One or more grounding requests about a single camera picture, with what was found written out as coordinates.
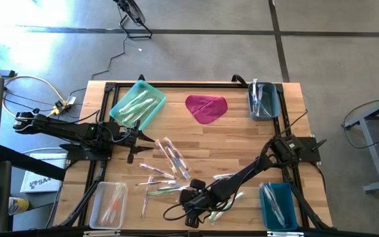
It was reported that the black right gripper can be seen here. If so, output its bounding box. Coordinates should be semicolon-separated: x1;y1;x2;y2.
178;178;218;228

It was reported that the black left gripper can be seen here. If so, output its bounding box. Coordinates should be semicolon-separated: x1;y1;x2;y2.
120;120;156;165

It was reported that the green toothbrush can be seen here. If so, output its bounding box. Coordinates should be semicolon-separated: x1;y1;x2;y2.
130;100;160;125
208;210;225;221
146;187;186;196
123;99;157;122
118;90;149;115
119;97;154;116
211;192;245;222

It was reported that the light turquoise plastic bin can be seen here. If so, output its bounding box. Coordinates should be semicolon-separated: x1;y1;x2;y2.
109;80;166;132

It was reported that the magenta cloth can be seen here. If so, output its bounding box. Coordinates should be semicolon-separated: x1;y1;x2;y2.
185;94;228;125

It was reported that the clear plastic bin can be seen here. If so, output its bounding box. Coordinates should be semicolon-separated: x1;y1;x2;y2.
89;181;130;230

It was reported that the yellow power splitter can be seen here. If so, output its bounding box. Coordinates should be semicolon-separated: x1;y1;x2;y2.
51;95;78;116

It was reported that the teal blue plastic bin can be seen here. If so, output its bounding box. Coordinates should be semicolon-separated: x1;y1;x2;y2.
259;182;299;231

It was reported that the white printed box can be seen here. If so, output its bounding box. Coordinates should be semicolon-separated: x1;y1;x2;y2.
20;153;68;194

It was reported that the black desk beam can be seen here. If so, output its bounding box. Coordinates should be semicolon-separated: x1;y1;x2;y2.
0;144;68;182

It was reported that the grey-blue plastic bin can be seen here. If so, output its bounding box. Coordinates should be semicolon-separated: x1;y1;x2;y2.
247;82;281;122

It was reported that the black floor fan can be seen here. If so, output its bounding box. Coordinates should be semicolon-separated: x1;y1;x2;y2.
113;0;153;40

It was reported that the yellow can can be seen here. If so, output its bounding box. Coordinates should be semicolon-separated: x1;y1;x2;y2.
7;196;30;216

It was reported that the grey metal table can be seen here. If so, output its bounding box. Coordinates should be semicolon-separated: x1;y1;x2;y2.
342;93;379;194

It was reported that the black cable bundle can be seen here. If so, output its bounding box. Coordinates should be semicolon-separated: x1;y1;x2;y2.
59;163;110;228
281;163;334;230

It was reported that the black power cable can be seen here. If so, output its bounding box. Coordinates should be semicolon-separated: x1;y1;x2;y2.
89;34;127;81

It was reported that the silver metal bracket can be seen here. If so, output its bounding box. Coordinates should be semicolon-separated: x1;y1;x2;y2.
266;231;305;237
83;230;121;237

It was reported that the yellow cable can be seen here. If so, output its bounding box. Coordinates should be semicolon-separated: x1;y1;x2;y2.
2;74;66;122

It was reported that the black front rail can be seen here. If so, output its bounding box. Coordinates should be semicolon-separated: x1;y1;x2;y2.
0;226;379;237

